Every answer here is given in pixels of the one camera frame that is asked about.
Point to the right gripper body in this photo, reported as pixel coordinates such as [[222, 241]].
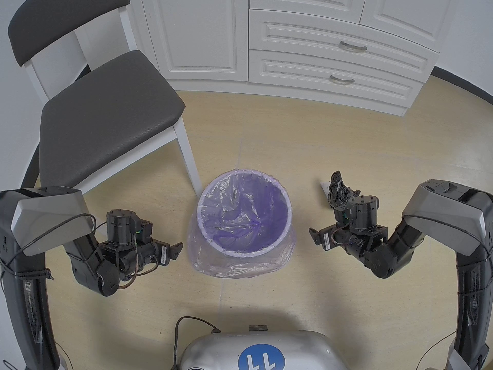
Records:
[[342, 241]]

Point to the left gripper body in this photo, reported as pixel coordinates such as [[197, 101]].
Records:
[[152, 254]]

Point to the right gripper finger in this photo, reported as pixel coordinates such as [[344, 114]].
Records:
[[316, 237]]

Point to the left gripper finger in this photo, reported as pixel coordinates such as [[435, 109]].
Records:
[[176, 249]]

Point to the black plastic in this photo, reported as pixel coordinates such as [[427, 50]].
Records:
[[339, 191]]

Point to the purple plastic bag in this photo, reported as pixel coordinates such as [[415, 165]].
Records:
[[238, 222]]

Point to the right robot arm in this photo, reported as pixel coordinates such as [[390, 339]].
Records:
[[446, 214]]

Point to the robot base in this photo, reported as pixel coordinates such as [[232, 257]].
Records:
[[215, 351]]

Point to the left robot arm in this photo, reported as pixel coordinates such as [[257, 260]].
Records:
[[46, 214]]

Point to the white trash bin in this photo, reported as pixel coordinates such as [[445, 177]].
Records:
[[246, 253]]

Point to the grey and white chair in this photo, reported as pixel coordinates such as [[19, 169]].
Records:
[[108, 106]]

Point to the white wardrobe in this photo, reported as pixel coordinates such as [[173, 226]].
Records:
[[200, 25]]

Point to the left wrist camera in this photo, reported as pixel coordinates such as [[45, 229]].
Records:
[[145, 230]]

